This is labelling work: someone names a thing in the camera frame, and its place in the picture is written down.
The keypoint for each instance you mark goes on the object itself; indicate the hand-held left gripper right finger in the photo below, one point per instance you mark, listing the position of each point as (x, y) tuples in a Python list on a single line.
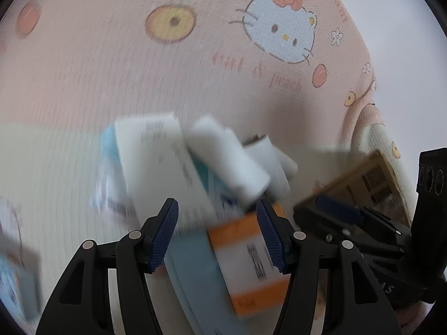
[(270, 239)]

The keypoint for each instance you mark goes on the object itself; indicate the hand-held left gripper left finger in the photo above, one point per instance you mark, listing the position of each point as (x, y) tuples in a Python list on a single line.
[(163, 235)]

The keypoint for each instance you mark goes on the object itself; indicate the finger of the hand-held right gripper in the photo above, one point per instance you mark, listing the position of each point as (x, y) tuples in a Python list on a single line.
[(337, 208)]

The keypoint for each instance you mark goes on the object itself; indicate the orange white tissue pack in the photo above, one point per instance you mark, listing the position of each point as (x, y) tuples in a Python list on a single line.
[(249, 261)]

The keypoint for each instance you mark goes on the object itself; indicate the brown cardboard box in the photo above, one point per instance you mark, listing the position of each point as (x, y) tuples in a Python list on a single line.
[(366, 181)]

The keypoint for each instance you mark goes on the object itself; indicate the white paper roll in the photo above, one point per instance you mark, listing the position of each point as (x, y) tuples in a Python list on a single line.
[(276, 162), (227, 160)]

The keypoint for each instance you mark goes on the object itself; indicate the light blue booklet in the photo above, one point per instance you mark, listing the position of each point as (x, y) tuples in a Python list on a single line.
[(193, 279)]

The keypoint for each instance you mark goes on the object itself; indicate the white spiral notebook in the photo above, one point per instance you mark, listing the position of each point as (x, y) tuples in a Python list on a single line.
[(157, 167)]

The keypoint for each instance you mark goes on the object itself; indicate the blue white wet wipes pack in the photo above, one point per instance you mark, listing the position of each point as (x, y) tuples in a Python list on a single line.
[(106, 178)]

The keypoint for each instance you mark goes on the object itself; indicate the pink cartoon printed mat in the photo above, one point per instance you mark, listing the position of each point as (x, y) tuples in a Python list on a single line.
[(104, 76)]

